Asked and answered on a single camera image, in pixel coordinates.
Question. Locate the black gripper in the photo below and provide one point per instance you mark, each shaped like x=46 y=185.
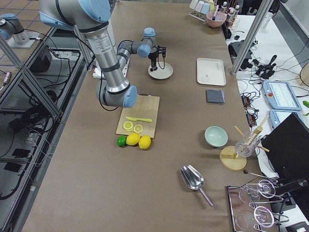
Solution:
x=152 y=58

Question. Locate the beige round plate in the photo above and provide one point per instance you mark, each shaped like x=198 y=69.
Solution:
x=164 y=71

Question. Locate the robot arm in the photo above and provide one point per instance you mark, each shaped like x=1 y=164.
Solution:
x=10 y=26
x=91 y=18

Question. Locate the cream rabbit tray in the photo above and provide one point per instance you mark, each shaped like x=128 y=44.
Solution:
x=210 y=72

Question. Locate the bamboo cutting board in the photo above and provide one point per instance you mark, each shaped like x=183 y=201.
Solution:
x=145 y=107

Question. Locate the yellow plastic knife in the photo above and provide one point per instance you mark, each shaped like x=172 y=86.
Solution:
x=139 y=119

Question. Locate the white cup rack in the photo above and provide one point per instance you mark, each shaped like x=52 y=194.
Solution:
x=198 y=15

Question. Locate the lemon slice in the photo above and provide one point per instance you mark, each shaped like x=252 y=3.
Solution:
x=128 y=126
x=138 y=128

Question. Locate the white cup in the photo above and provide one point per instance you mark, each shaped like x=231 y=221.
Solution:
x=193 y=4

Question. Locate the grey folded cloth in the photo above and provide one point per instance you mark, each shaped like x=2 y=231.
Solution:
x=215 y=96

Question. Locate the pink cup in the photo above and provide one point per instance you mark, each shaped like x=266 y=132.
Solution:
x=199 y=6

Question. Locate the blue cup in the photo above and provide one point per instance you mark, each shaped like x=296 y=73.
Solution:
x=205 y=8

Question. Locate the yellow lemon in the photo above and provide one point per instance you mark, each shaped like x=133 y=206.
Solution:
x=145 y=142
x=133 y=139

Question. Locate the pink bowl of ice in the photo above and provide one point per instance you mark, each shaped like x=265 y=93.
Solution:
x=220 y=18

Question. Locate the steel muddler tool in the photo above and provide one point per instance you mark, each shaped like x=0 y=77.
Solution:
x=215 y=12

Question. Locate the green lime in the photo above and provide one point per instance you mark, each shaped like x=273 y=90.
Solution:
x=121 y=141

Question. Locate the mint green bowl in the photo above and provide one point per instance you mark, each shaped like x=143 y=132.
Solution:
x=216 y=136

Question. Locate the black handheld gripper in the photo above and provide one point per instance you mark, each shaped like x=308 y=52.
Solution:
x=265 y=71

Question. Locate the glass cup on stand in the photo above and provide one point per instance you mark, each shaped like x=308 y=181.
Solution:
x=247 y=144

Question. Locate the wooden cup tree stand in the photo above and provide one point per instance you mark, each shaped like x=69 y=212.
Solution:
x=231 y=160

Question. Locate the steel scoop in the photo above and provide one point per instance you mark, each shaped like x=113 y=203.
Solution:
x=194 y=180

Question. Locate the blue teach pendant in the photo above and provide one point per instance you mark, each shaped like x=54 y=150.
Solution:
x=278 y=116
x=281 y=96

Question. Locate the black monitor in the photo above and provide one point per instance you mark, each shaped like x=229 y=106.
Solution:
x=288 y=146

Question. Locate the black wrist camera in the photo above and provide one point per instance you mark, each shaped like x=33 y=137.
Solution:
x=162 y=51

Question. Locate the white mounting pedestal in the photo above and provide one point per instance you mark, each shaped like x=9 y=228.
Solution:
x=97 y=70

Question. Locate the aluminium frame post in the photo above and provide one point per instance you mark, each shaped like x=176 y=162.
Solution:
x=257 y=22

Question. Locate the wire glass rack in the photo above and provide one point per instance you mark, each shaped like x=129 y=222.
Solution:
x=250 y=207

